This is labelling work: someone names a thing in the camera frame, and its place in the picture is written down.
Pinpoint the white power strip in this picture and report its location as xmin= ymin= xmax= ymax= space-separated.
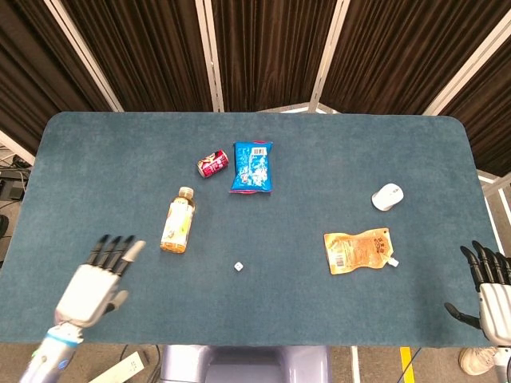
xmin=88 ymin=350 xmax=149 ymax=383

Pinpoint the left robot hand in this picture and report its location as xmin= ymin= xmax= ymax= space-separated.
xmin=54 ymin=235 xmax=147 ymax=329

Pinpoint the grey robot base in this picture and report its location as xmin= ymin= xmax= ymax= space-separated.
xmin=159 ymin=344 xmax=333 ymax=383

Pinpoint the red drink can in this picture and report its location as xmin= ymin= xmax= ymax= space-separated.
xmin=196 ymin=149 xmax=230 ymax=179

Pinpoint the yellow tea bottle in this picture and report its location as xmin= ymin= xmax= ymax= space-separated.
xmin=160 ymin=186 xmax=197 ymax=254

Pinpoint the orange spout pouch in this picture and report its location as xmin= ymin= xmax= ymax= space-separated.
xmin=323 ymin=227 xmax=401 ymax=275

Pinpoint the white sneaker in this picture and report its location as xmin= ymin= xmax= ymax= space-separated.
xmin=458 ymin=346 xmax=498 ymax=376

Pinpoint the white computer mouse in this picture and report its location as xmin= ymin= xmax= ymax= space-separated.
xmin=371 ymin=183 xmax=405 ymax=211

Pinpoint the blue felt table mat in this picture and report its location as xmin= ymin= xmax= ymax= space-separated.
xmin=0 ymin=111 xmax=505 ymax=348

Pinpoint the blue snack bag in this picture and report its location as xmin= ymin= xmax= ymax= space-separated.
xmin=228 ymin=140 xmax=275 ymax=196

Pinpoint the white partition frame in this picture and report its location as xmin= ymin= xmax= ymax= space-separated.
xmin=194 ymin=0 xmax=225 ymax=113

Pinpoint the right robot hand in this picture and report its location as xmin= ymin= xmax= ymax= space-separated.
xmin=444 ymin=240 xmax=511 ymax=347

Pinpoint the brown pleated curtain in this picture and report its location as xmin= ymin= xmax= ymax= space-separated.
xmin=0 ymin=0 xmax=511 ymax=176

